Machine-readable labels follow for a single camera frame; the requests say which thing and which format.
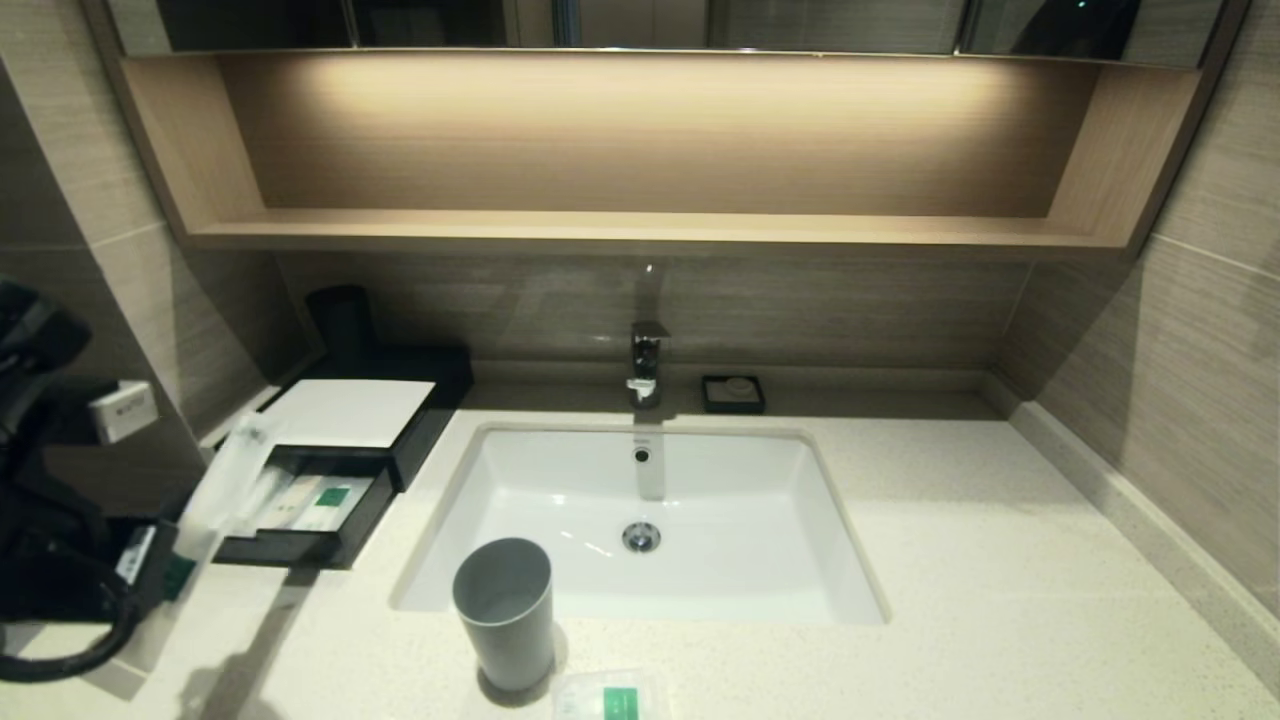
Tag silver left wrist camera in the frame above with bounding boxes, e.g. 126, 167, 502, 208
88, 380, 159, 445

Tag white board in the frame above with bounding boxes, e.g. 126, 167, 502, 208
262, 380, 438, 449

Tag comb packet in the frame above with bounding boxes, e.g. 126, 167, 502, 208
262, 476, 327, 532

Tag black cable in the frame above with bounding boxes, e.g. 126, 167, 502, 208
0, 590, 143, 684

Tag vanity kit packet green label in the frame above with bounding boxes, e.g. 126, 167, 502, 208
295, 477, 377, 534

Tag mirror cabinet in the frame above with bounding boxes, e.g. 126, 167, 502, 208
108, 0, 1226, 69

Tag chrome faucet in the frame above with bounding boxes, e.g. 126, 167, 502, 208
627, 321, 672, 411

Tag grey plastic cup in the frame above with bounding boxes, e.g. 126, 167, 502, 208
450, 538, 555, 693

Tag toothbrush packet with green label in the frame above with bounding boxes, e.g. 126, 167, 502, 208
165, 413, 279, 603

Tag packet with green square label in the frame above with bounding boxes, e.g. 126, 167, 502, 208
553, 668, 673, 720

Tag black soap dish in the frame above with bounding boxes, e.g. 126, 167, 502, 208
701, 376, 767, 416

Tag wooden wall shelf niche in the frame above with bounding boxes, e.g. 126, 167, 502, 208
85, 48, 1246, 261

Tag white sink basin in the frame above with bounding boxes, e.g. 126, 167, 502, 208
390, 423, 891, 628

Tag black cylindrical cup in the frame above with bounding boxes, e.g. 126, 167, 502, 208
305, 286, 379, 366

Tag black amenity box housing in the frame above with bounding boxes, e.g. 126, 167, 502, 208
258, 345, 476, 493

